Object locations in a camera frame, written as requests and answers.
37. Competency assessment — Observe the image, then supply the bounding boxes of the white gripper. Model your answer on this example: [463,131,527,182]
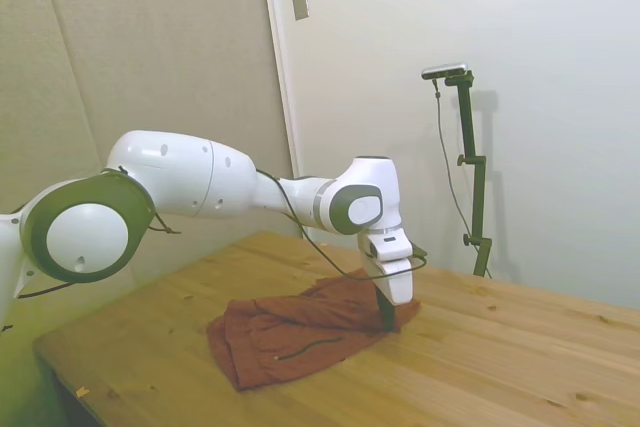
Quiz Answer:
[360,255,417,334]

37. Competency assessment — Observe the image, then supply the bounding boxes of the dark red shorts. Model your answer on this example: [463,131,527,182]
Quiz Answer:
[206,266,422,392]

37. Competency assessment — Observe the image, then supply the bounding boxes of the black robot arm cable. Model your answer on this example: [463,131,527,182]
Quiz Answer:
[253,166,429,282]

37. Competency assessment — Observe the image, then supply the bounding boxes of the dark green camera stand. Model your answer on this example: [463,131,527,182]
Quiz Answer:
[443,70,495,278]

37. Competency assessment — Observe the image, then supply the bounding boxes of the grey exterior camera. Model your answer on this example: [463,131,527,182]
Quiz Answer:
[421,62,472,81]

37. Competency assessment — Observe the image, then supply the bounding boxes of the white door frame trim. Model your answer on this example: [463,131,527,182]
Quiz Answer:
[258,0,302,181]

